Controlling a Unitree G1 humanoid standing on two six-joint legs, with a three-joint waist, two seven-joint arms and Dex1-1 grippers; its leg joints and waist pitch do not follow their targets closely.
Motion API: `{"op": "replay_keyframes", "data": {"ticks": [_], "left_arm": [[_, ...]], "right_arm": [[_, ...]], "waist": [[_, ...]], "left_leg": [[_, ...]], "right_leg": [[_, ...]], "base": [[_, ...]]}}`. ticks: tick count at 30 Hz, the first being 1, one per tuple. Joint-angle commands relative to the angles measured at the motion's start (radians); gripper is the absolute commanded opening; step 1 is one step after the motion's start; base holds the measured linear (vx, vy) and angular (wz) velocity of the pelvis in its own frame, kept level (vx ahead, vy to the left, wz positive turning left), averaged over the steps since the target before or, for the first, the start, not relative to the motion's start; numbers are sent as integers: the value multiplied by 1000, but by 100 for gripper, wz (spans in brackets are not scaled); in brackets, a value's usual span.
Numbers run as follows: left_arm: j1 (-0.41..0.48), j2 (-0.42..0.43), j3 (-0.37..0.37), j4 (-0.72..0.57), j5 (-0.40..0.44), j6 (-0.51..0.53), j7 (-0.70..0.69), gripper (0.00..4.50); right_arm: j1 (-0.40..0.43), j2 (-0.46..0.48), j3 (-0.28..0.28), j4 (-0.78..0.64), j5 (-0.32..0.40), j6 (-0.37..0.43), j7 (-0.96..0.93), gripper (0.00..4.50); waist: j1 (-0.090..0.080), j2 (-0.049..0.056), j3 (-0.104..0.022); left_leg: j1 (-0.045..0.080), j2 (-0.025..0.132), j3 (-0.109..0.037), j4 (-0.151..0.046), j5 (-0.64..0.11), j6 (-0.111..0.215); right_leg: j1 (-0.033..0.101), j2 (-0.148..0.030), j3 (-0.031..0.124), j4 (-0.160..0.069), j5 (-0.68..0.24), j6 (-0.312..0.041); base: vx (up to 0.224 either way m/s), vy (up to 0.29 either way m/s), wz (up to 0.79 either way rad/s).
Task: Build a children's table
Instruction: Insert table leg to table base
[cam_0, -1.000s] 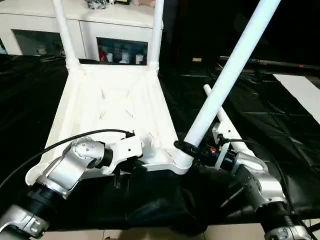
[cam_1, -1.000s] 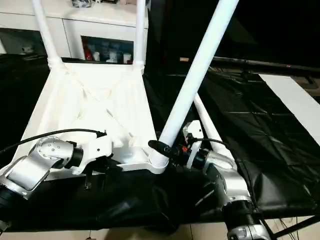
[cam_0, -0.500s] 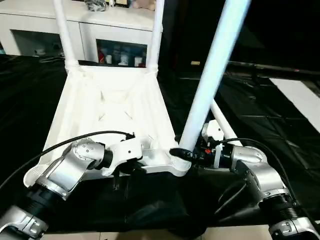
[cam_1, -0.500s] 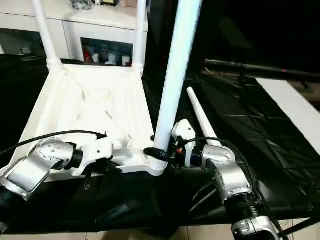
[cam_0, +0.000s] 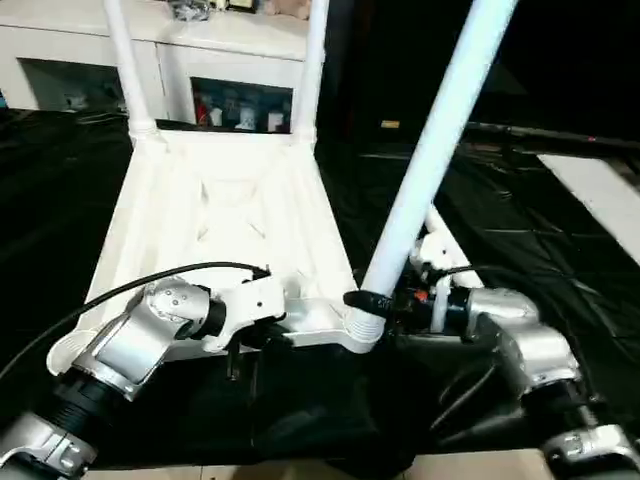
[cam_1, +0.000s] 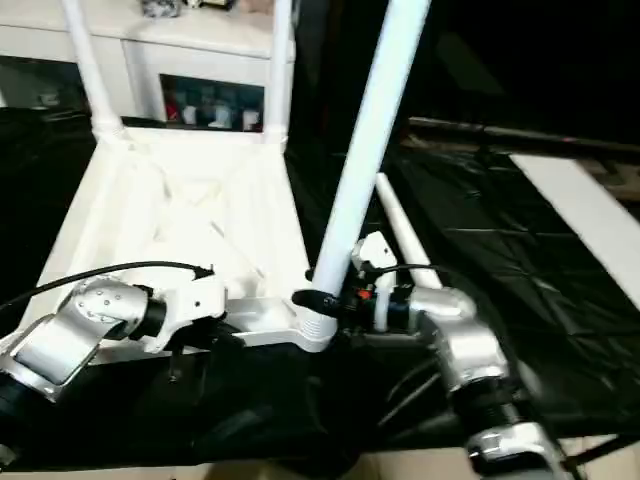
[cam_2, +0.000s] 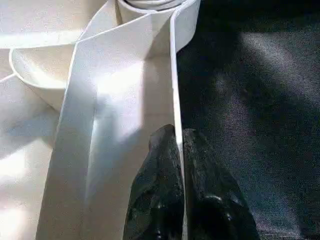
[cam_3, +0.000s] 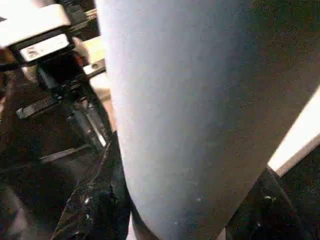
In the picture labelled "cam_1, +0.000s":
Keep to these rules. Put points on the white plastic table top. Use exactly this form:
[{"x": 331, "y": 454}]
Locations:
[{"x": 175, "y": 200}]

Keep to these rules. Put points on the white plastic table leg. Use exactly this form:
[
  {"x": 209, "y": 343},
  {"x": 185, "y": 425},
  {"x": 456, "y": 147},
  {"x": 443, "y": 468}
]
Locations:
[
  {"x": 370, "y": 125},
  {"x": 280, "y": 65},
  {"x": 400, "y": 225},
  {"x": 90, "y": 65}
]

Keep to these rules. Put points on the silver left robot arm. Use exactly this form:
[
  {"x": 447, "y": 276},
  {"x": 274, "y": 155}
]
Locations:
[{"x": 85, "y": 320}]

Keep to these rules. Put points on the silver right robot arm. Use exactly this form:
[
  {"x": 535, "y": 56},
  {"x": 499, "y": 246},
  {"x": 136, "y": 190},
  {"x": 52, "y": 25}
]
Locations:
[{"x": 470, "y": 345}]

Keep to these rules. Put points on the black work mat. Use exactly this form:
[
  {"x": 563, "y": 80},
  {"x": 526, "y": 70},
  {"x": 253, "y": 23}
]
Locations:
[{"x": 525, "y": 260}]

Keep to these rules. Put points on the black metal rod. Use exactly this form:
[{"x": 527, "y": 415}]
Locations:
[{"x": 525, "y": 132}]

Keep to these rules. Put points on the black case with yellow label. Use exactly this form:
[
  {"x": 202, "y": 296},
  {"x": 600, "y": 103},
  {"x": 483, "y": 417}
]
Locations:
[{"x": 325, "y": 60}]

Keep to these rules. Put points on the white flat board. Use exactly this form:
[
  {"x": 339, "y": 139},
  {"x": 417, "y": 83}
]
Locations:
[{"x": 585, "y": 210}]

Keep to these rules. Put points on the white cabinet with glass doors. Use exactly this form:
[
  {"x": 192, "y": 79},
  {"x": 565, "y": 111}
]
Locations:
[{"x": 200, "y": 55}]

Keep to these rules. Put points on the black metal table strut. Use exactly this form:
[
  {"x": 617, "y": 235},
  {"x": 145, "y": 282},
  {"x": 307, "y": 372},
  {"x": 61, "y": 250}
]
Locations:
[{"x": 597, "y": 450}]

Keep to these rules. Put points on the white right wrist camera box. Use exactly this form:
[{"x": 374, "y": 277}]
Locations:
[{"x": 377, "y": 255}]

